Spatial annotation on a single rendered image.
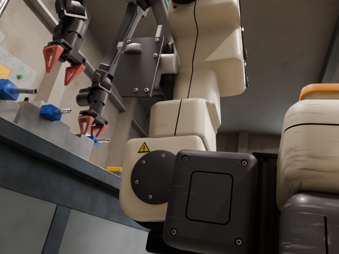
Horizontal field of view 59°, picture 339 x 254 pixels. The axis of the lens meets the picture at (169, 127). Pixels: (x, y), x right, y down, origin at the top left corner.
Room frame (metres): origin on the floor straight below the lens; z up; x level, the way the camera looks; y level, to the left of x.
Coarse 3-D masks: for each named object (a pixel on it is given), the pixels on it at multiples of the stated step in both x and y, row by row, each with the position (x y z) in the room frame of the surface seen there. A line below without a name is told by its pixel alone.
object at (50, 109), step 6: (36, 102) 0.74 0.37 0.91; (42, 102) 0.73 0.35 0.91; (42, 108) 0.72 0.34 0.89; (48, 108) 0.71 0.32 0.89; (54, 108) 0.72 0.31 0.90; (42, 114) 0.72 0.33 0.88; (48, 114) 0.72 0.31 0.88; (54, 114) 0.72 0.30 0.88; (60, 114) 0.74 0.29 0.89; (54, 120) 0.75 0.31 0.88
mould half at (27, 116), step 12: (24, 108) 0.69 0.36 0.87; (36, 108) 0.71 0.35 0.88; (24, 120) 0.70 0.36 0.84; (36, 120) 0.72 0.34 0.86; (48, 120) 0.75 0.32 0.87; (36, 132) 0.73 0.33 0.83; (48, 132) 0.76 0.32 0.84; (60, 132) 0.79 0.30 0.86; (60, 144) 0.80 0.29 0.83; (72, 144) 0.84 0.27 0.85; (84, 144) 0.87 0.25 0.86; (84, 156) 0.89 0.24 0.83
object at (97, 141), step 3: (87, 135) 1.05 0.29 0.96; (90, 138) 1.03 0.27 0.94; (93, 138) 1.02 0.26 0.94; (96, 138) 1.03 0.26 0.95; (96, 141) 1.03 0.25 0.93; (99, 141) 1.02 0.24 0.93; (102, 141) 1.02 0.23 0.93; (105, 141) 1.01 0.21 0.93; (108, 141) 1.01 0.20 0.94; (93, 144) 1.04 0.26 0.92; (96, 144) 1.04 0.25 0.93; (99, 144) 1.05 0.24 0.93
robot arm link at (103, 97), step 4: (92, 92) 1.07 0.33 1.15; (96, 92) 1.04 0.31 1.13; (100, 92) 1.03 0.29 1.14; (104, 92) 1.04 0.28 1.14; (92, 96) 1.07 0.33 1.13; (96, 96) 1.04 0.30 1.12; (100, 96) 1.04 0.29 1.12; (104, 96) 1.04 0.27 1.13; (92, 100) 1.04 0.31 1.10; (96, 100) 1.03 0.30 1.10; (100, 100) 1.04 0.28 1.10; (104, 100) 1.05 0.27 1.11; (104, 104) 1.06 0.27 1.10
